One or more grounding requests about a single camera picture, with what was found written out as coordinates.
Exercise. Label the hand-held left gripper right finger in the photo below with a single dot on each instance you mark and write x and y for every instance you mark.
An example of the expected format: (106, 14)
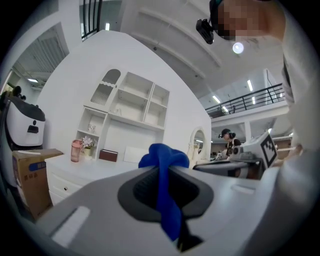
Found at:
(225, 207)

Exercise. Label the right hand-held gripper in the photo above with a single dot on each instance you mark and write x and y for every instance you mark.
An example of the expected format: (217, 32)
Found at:
(268, 150)

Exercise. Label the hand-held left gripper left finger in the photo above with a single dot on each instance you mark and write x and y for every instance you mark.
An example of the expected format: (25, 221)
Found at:
(100, 205)

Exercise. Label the blue cloth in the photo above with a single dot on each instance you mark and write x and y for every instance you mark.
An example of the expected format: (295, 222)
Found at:
(165, 160)

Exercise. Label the white desk with drawers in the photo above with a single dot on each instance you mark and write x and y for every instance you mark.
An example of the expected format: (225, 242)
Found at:
(100, 170)

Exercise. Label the brown tissue box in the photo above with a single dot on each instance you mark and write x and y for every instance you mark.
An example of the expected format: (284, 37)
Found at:
(108, 155)

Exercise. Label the pink plastic cup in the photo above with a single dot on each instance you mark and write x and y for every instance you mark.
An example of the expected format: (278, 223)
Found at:
(76, 151)

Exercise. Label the white flower vase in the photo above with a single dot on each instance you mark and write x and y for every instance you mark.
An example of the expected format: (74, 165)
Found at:
(87, 145)

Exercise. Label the black balcony railing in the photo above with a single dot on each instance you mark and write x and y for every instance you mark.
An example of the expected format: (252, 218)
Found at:
(250, 101)

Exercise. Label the brown cardboard box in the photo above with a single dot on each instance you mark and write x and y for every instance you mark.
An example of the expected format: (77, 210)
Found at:
(32, 180)

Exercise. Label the small glass ornament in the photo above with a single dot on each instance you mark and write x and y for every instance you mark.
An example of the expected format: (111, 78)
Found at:
(91, 128)

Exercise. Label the white shelf hutch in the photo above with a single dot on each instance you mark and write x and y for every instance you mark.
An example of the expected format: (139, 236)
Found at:
(132, 105)

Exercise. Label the white black service robot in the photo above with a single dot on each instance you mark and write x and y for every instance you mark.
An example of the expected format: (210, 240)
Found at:
(25, 125)

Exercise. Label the round ceiling lamp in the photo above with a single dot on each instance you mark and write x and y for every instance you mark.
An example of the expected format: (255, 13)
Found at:
(238, 47)

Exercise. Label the person's head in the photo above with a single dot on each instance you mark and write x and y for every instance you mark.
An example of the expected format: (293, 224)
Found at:
(245, 17)

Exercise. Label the black head camera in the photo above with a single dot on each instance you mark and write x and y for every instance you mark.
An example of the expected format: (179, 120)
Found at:
(205, 31)

